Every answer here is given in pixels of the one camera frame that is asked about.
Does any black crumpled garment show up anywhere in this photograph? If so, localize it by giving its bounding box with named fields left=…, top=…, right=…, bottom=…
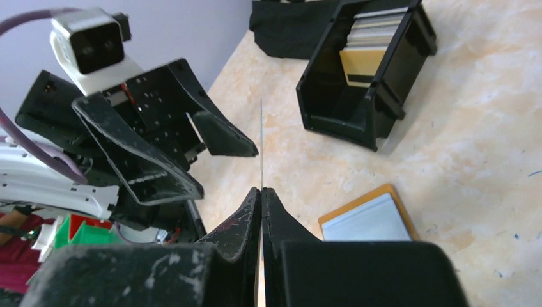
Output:
left=249, top=1, right=340, bottom=60

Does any yellow leather card holder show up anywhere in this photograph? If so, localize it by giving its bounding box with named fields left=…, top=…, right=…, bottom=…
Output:
left=318, top=184, right=420, bottom=242

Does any stack of cards in bin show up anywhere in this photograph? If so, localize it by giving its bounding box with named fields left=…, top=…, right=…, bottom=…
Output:
left=345, top=7, right=408, bottom=49

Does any grey credit card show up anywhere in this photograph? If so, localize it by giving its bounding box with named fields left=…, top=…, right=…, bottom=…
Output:
left=258, top=99, right=266, bottom=307

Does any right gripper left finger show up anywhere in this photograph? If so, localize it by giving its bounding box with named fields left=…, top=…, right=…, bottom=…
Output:
left=21, top=188, right=261, bottom=306

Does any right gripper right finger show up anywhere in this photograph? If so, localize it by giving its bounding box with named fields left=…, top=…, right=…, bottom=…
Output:
left=262, top=188, right=468, bottom=306

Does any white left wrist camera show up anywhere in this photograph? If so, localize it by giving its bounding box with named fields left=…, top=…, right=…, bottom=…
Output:
left=49, top=8, right=143, bottom=96

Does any black plastic card bin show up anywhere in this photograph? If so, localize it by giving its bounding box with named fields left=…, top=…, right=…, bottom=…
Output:
left=297, top=1, right=437, bottom=151

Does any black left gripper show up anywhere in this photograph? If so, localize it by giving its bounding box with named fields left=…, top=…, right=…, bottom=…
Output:
left=15, top=58, right=259, bottom=242

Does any gold card in bin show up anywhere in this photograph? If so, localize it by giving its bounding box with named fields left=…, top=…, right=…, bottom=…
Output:
left=339, top=47, right=387, bottom=88

